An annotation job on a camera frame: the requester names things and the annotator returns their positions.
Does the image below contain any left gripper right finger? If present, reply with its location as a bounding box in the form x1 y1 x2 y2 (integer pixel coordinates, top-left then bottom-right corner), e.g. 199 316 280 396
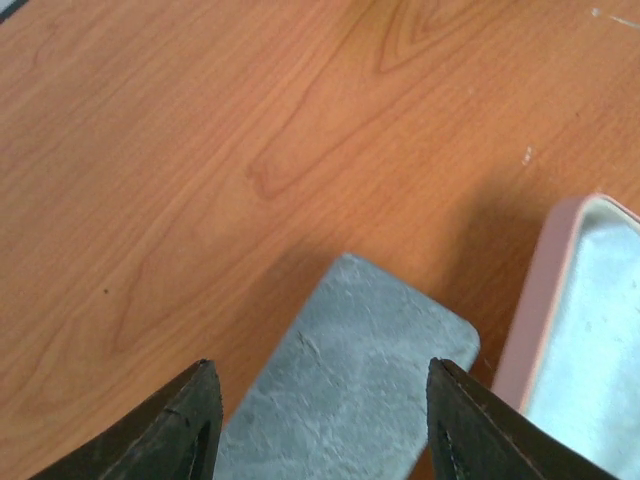
426 358 613 480

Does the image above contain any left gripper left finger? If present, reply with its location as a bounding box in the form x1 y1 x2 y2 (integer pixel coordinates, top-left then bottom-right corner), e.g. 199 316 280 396
34 359 223 479

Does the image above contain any pink glasses case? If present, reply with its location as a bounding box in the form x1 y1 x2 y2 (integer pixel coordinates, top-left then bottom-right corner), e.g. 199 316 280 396
492 194 639 479

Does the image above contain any grey-blue glasses case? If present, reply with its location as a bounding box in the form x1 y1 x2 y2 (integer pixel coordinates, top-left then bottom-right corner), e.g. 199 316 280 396
214 254 480 479

